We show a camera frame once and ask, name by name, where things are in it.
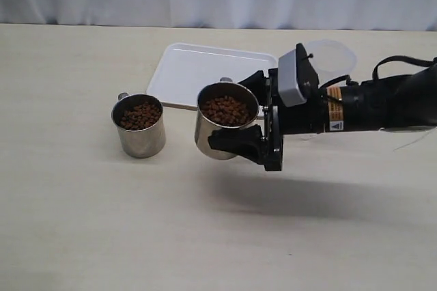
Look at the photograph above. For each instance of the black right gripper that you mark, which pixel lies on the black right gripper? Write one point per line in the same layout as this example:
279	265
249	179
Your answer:
279	121

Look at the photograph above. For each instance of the steel mug with handle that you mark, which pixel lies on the steel mug with handle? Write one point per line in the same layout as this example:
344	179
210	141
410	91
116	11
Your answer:
223	105

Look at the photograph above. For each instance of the steel mug with pellets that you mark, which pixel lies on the steel mug with pellets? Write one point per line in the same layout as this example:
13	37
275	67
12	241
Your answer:
139	122

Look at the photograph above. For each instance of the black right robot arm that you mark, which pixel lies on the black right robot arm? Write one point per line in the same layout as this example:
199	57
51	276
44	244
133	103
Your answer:
399	102

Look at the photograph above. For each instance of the clear plastic container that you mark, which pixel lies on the clear plastic container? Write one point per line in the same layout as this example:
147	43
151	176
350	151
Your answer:
331	59

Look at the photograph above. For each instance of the white plastic tray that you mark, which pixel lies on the white plastic tray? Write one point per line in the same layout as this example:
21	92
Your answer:
185	69

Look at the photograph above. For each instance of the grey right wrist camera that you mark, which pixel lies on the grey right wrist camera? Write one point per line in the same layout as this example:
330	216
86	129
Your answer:
297	79

